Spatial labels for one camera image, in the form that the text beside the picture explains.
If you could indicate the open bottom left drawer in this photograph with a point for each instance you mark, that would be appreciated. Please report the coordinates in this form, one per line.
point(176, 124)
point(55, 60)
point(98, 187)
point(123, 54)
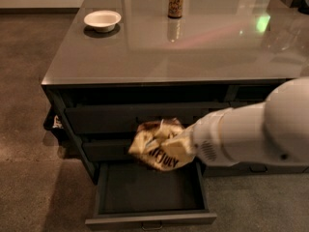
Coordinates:
point(131, 196)

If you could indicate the brown soda can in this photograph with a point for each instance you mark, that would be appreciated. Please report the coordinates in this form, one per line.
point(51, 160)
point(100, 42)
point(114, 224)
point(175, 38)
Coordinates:
point(175, 8)

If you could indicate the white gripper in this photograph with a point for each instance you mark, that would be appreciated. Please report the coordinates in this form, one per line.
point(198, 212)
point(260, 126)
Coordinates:
point(206, 137)

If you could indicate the black bin beside cabinet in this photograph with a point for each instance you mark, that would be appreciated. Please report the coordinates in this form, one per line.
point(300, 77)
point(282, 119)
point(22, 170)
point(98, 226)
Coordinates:
point(50, 125)

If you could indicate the white bowl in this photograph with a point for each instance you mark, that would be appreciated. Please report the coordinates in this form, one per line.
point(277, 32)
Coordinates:
point(102, 21)

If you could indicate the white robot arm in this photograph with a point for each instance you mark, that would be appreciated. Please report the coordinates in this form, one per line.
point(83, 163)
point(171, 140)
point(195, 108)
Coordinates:
point(274, 132)

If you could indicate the top left drawer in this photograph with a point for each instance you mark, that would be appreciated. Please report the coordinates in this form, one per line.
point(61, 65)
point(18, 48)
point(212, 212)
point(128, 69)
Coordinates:
point(114, 118)

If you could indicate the brown chip bag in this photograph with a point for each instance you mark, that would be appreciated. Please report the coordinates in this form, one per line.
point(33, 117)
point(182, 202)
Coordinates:
point(163, 145)

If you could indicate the middle left drawer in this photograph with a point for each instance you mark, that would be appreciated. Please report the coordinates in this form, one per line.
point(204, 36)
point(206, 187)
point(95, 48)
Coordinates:
point(107, 149)

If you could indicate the bottom right drawer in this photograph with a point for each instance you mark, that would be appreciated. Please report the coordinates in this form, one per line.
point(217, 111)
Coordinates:
point(243, 169)

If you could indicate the top right drawer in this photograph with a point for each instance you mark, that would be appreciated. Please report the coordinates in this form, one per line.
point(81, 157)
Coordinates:
point(239, 95)

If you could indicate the dark drawer cabinet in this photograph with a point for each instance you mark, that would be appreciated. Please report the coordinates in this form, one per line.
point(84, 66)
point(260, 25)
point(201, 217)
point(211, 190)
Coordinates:
point(151, 58)

